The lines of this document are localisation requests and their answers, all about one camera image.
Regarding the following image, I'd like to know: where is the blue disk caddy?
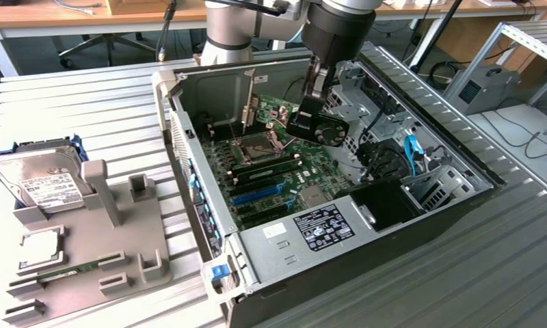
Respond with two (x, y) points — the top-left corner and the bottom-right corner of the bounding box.
(0, 134), (91, 178)

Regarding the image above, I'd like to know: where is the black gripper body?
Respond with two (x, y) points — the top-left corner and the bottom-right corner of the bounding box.
(300, 3), (377, 70)

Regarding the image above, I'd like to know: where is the silver chipset heatsink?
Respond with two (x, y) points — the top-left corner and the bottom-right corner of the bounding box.
(299, 186), (334, 210)

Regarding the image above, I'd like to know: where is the grey control box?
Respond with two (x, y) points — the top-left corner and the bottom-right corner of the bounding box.
(445, 64), (523, 115)

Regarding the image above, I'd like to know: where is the CPU socket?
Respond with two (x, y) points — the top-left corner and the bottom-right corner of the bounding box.
(230, 135), (279, 163)

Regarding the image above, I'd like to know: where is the green RAM stick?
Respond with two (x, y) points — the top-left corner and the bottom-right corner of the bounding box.
(8, 259), (123, 286)

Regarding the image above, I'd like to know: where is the black wire bundle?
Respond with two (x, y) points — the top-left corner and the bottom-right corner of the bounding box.
(359, 139), (414, 182)

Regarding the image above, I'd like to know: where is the open black PC case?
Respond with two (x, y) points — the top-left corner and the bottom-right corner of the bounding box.
(151, 49), (507, 328)

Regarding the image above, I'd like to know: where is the office chair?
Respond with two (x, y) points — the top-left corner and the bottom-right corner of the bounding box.
(56, 32), (160, 68)

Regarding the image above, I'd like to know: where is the silver perforated disk bay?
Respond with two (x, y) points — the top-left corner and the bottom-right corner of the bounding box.
(322, 59), (421, 165)

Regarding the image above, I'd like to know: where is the grey power supply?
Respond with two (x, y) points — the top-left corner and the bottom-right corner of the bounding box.
(227, 194), (379, 284)

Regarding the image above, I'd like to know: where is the aluminium frame rack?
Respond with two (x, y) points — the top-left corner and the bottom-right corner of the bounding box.
(442, 20), (547, 107)

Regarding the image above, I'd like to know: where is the thin metal locking lever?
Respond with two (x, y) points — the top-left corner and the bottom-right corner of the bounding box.
(226, 114), (238, 146)

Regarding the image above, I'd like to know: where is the blue case latch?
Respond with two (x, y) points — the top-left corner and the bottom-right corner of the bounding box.
(208, 264), (232, 282)

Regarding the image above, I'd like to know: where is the blue wire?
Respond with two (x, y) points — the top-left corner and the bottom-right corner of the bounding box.
(405, 135), (423, 177)

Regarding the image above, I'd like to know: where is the wooden desk with panel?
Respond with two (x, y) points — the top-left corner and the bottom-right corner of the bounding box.
(373, 0), (547, 69)

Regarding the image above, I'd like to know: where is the metal socket cover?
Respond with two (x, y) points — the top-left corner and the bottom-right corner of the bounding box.
(264, 129), (298, 153)

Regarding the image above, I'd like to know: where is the graphics card with black fan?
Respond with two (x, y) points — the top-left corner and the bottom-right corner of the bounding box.
(240, 67), (351, 148)

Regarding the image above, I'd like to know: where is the RAM stick with white label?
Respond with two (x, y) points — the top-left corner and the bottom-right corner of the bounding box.
(234, 160), (302, 182)

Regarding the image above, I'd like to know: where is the black hanging cable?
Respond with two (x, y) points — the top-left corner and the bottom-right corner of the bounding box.
(156, 0), (178, 63)

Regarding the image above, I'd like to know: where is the silver hard disk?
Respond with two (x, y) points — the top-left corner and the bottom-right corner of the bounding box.
(0, 146), (85, 215)

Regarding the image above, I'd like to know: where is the black pole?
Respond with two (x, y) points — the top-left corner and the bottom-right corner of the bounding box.
(410, 0), (465, 74)

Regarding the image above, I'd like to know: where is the blue expansion slot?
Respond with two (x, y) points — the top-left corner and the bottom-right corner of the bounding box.
(231, 184), (290, 207)

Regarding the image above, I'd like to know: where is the green motherboard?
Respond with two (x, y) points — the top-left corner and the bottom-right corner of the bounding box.
(200, 112), (362, 232)

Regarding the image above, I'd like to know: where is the wooden box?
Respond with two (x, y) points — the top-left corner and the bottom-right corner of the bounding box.
(108, 0), (172, 15)

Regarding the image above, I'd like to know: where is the grey parts rack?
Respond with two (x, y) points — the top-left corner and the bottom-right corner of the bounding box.
(1, 159), (175, 325)

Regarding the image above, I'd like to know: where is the silver CPU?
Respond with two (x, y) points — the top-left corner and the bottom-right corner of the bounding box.
(17, 230), (60, 271)

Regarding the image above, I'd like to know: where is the silver disk bay bracket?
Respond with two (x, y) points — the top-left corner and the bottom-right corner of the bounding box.
(401, 163), (479, 215)

